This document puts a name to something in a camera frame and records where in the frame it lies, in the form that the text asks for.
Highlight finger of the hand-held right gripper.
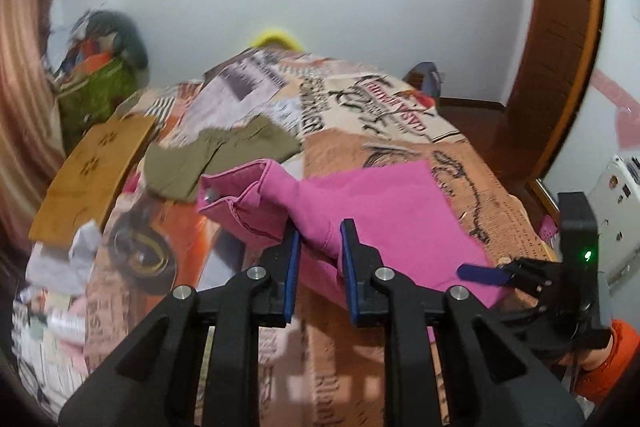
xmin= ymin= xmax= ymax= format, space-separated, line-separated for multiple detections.
xmin=457 ymin=257 xmax=557 ymax=299

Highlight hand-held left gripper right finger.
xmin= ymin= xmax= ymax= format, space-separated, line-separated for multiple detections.
xmin=340 ymin=218 xmax=586 ymax=427

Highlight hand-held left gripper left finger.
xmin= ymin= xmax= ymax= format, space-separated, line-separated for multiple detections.
xmin=57 ymin=219 xmax=302 ymax=427

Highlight pink pants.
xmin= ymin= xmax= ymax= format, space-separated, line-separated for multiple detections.
xmin=196 ymin=158 xmax=503 ymax=310

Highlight olive green pants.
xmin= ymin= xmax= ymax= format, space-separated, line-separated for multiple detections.
xmin=143 ymin=115 xmax=302 ymax=202

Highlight white plastic device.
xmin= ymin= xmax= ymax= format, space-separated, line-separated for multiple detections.
xmin=585 ymin=154 xmax=640 ymax=279

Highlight newspaper print blanket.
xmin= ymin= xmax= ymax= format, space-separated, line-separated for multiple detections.
xmin=15 ymin=47 xmax=563 ymax=427

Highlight grey blue backpack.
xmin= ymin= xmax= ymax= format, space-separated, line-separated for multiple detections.
xmin=402 ymin=62 xmax=444 ymax=106

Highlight brown wooden lap desk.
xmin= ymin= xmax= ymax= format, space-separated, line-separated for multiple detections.
xmin=28 ymin=114 xmax=160 ymax=248

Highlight white crumpled cloth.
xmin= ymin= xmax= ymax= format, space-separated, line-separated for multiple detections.
xmin=25 ymin=221 xmax=104 ymax=296

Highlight yellow foam arch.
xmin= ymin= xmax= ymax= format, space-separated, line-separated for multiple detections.
xmin=248 ymin=29 xmax=304 ymax=52

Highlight brown wooden door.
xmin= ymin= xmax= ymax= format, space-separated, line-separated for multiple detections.
xmin=492 ymin=0 xmax=607 ymax=188

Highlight green patterned bag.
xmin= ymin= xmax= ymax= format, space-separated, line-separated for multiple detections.
xmin=56 ymin=56 xmax=139 ymax=154

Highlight pile of mixed clothes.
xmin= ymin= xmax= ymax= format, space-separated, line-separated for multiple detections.
xmin=49 ymin=12 xmax=118 ymax=82

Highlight striped brown curtain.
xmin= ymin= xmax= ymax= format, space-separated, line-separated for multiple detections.
xmin=0 ymin=0 xmax=76 ymax=253

